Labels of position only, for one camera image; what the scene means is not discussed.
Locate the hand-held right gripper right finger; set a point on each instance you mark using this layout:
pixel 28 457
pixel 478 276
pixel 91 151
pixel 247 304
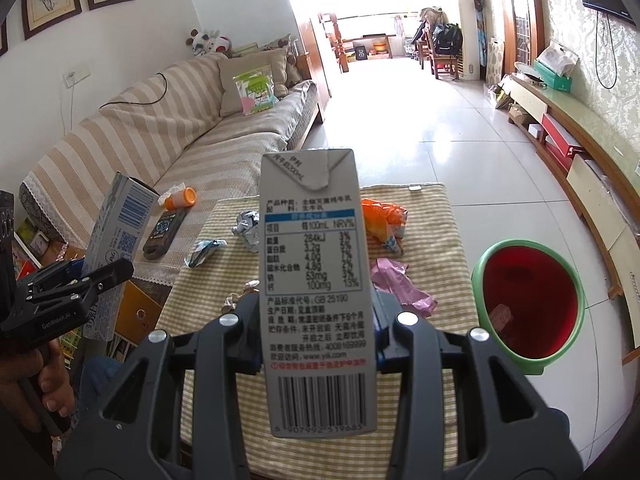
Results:
pixel 400 350

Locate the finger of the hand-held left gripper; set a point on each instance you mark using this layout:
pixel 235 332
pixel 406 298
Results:
pixel 105 276

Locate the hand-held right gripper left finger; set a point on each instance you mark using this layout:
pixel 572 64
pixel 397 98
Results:
pixel 247 332

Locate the blue and white carton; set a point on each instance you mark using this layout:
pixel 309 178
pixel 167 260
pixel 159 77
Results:
pixel 122 220

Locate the white milk carton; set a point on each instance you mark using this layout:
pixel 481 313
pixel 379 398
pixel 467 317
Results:
pixel 315 260

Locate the green bin with red liner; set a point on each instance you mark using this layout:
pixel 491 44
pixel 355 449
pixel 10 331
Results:
pixel 530 285

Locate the person's left hand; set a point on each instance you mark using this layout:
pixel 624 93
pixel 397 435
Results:
pixel 55 385

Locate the small crumpled candy wrapper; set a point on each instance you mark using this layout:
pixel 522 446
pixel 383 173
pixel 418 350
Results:
pixel 240 297

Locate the orange cardboard box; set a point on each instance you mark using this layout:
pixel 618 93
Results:
pixel 140 310

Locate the pink plastic wrapper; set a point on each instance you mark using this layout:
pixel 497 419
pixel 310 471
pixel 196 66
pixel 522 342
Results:
pixel 400 285

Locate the person's jeans leg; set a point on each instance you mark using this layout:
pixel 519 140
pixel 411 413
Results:
pixel 97 385

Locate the blue and white wrapper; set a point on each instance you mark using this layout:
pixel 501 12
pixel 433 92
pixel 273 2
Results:
pixel 202 252

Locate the crumpled silver wrapper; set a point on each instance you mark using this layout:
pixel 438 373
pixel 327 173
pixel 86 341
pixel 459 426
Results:
pixel 247 230

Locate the cup with orange lid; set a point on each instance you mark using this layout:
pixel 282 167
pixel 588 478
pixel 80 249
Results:
pixel 182 198

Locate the orange snack wrapper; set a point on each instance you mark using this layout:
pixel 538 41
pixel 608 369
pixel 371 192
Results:
pixel 382 217

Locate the striped beige sofa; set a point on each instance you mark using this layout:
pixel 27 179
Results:
pixel 150 135

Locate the beige pillow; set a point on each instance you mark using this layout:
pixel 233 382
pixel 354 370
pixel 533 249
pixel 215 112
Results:
pixel 237 85

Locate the green and pink packet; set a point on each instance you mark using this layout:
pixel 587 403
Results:
pixel 255 91

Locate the plush cow toy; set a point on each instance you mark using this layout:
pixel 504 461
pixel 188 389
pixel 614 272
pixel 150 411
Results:
pixel 207 42

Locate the red box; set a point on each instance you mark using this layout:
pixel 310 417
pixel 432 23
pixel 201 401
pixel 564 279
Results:
pixel 560 140

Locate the long television cabinet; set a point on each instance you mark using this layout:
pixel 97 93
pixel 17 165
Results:
pixel 575 125

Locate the wooden chairs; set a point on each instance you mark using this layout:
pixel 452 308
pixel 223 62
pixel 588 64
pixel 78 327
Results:
pixel 442 62

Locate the patterned leaning board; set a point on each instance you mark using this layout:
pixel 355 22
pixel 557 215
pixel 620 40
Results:
pixel 495 60

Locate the green box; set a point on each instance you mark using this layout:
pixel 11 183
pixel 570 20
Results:
pixel 550 77

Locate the black backpack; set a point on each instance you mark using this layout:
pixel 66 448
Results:
pixel 447 37

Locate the white plastic bag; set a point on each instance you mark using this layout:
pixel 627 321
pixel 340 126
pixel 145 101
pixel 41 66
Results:
pixel 557 57

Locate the white wall socket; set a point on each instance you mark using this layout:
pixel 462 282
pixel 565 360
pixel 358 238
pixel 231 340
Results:
pixel 76 75

